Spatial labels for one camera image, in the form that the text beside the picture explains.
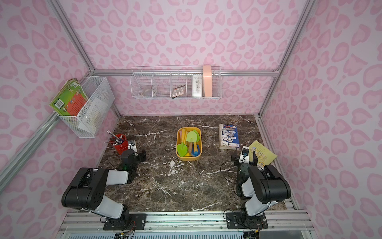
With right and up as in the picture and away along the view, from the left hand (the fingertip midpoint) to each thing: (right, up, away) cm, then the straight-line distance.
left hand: (136, 147), depth 94 cm
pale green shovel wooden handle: (+35, +6, +7) cm, 36 cm away
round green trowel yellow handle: (+39, +7, +8) cm, 41 cm away
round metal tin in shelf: (+7, +35, +1) cm, 36 cm away
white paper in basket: (-18, +18, -13) cm, 29 cm away
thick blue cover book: (+61, +6, +9) cm, 62 cm away
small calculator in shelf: (+27, +36, 0) cm, 45 cm away
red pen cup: (-6, +4, -8) cm, 11 cm away
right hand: (+67, 0, -7) cm, 67 cm away
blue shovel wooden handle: (+38, -1, -3) cm, 38 cm away
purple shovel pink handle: (+27, +6, +8) cm, 29 cm away
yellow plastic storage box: (+33, +12, +10) cm, 36 cm away
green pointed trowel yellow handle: (+29, 0, +1) cm, 29 cm away
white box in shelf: (+38, +39, -2) cm, 55 cm away
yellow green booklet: (+82, -6, +2) cm, 82 cm away
